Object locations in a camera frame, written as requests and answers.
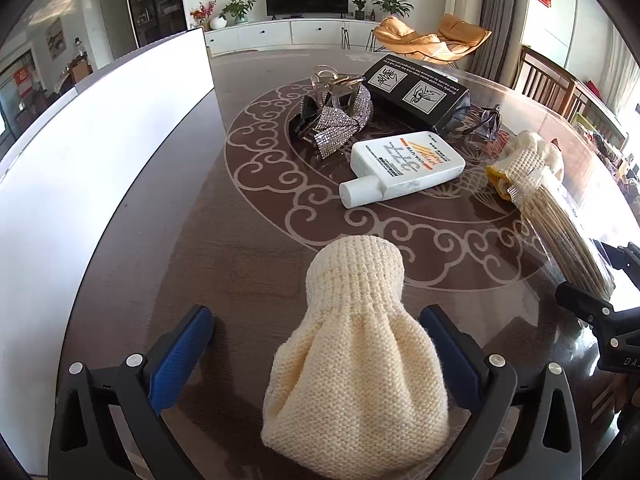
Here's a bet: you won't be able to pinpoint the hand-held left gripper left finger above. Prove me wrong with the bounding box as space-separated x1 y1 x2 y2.
47 304 215 480

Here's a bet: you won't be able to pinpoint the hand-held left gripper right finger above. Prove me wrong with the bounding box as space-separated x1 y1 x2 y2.
419 304 592 480

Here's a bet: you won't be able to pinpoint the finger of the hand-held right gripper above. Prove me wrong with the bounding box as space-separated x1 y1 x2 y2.
599 241 640 291
555 282 617 332

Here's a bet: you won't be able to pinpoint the bag of cotton swabs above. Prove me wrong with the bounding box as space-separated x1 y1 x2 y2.
507 180 618 311

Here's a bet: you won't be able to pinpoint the cream ribbed knitted piece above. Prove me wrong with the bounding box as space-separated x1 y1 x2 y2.
260 235 451 461

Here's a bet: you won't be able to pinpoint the white container box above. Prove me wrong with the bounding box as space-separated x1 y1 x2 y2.
0 27 217 476

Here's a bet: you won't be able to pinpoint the person's right hand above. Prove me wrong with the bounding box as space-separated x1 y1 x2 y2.
611 375 640 432

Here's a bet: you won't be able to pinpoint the cream waffle knitted piece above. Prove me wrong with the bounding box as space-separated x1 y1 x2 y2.
500 130 566 196

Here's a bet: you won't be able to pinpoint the white sunscreen bottle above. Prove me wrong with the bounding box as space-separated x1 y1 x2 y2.
339 131 467 209

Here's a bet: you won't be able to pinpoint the wooden chair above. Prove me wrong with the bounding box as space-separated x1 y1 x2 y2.
515 45 631 146

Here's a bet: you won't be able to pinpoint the black box with white pictograms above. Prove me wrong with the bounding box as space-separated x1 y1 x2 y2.
361 53 471 136

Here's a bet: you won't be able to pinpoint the rhinestone bow hair clip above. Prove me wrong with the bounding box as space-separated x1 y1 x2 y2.
289 89 375 161

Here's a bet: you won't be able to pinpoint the grey curtain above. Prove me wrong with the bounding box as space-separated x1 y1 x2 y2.
470 0 521 83

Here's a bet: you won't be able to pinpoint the clear hair claw clip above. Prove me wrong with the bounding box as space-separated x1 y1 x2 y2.
310 65 363 111

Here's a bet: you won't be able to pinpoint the orange lounge chair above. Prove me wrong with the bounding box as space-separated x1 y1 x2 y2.
372 13 493 68

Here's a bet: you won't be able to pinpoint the white television cabinet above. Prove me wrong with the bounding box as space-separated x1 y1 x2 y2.
204 17 386 56

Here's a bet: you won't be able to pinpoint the large leafy plant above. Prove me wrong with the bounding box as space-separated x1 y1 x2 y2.
371 0 415 17

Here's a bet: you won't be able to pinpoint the red flower plant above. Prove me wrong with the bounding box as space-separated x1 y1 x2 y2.
190 1 218 31

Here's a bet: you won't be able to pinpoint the green potted plant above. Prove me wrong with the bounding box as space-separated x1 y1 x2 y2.
220 0 257 25

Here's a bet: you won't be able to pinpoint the dark glass display cabinet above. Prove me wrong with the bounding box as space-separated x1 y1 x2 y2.
122 0 188 48

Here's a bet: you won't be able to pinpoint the clear frame glasses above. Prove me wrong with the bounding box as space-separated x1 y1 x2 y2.
467 104 506 138

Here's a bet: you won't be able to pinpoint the wall painting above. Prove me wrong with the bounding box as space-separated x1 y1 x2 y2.
45 16 68 56

